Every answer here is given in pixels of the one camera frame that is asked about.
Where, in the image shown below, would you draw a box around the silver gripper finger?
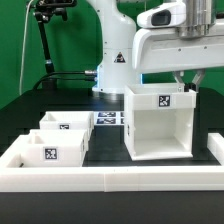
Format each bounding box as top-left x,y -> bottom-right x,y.
189,69 -> 205,92
173,71 -> 185,91

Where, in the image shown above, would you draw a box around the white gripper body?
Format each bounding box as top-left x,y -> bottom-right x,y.
132,25 -> 224,74

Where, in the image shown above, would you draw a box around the white drawer cabinet box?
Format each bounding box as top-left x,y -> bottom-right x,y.
124,83 -> 197,160

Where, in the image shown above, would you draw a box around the white drawer tray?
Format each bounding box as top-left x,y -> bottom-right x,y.
39,111 -> 94,137
21,130 -> 88,167

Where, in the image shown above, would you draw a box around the white front drawer tray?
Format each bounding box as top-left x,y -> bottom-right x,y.
21,130 -> 88,167

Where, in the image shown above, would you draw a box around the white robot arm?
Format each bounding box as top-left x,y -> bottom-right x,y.
87,0 -> 224,95

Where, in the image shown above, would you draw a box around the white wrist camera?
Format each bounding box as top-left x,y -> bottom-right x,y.
137,0 -> 186,29

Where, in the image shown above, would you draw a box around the black cables at base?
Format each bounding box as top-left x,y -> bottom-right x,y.
32,69 -> 99,90

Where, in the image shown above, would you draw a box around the white marker base plate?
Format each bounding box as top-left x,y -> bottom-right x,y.
94,111 -> 124,126

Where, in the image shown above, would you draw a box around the black camera stand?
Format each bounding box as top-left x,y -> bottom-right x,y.
34,0 -> 77,90

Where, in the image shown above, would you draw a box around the white hanging cable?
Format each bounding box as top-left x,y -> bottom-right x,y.
18,0 -> 36,97

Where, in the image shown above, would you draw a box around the white U-shaped border frame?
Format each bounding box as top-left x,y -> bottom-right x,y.
0,135 -> 224,192

